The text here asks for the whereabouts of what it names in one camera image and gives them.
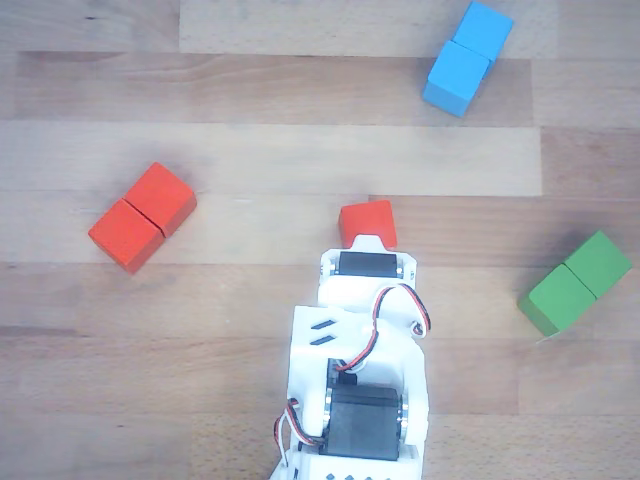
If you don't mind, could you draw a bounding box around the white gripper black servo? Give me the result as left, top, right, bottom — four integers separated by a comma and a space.
316, 233, 432, 341

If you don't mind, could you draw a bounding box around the small red cube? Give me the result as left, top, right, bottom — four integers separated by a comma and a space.
338, 199, 399, 250

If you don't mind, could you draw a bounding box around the blue rectangular block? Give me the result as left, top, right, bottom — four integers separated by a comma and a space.
422, 0, 515, 119

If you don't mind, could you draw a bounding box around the green rectangular block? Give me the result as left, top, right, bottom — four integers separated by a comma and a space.
517, 229, 634, 337

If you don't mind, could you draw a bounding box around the red rectangular block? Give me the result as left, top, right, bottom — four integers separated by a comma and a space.
87, 161, 198, 275

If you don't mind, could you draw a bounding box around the red black gripper servo wire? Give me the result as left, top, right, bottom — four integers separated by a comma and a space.
334, 283, 432, 374

